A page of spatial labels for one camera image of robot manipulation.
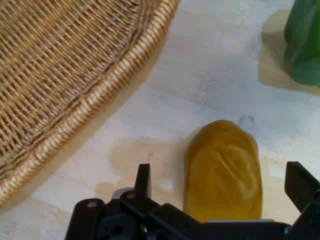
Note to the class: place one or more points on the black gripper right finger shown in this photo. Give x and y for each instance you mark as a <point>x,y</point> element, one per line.
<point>300,185</point>

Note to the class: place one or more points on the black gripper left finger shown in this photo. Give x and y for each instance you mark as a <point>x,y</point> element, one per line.
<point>143,180</point>

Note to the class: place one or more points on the yellow-brown toy potato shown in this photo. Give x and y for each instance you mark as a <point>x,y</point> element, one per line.
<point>222,175</point>

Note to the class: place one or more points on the bamboo cutting board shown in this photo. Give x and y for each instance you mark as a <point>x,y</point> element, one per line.
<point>205,82</point>

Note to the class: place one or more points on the green toy bell pepper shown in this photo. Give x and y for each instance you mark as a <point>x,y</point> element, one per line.
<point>303,42</point>

